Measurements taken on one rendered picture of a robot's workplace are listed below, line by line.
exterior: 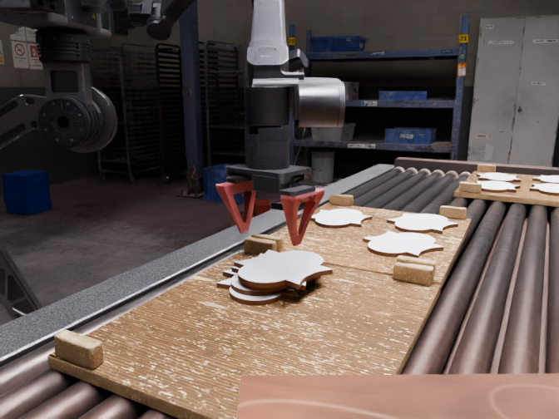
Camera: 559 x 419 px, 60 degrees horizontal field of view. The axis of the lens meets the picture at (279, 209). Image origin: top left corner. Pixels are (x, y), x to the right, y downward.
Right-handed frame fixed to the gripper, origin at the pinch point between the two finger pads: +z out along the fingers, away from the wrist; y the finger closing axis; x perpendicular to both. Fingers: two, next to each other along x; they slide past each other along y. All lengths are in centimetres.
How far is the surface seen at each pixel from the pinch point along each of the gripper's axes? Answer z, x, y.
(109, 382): 9.8, 25.8, -1.1
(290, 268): 5.9, -3.4, -1.0
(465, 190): 8, -89, 5
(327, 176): 75, -414, 279
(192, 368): 9.4, 19.1, -6.1
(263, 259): 5.8, -3.4, 4.4
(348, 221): 8.1, -38.1, 11.2
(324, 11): -117, -455, 316
